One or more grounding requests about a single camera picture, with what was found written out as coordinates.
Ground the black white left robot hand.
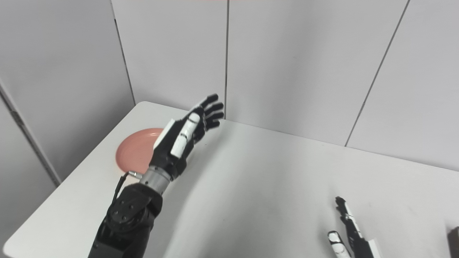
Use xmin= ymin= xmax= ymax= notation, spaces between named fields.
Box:
xmin=148 ymin=94 xmax=224 ymax=180

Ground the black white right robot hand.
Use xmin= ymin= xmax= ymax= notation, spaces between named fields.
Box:
xmin=327 ymin=196 xmax=382 ymax=258

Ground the pink round plate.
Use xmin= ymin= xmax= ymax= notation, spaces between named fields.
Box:
xmin=115 ymin=128 xmax=165 ymax=175

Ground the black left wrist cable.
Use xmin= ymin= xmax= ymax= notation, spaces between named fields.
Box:
xmin=112 ymin=171 xmax=143 ymax=205

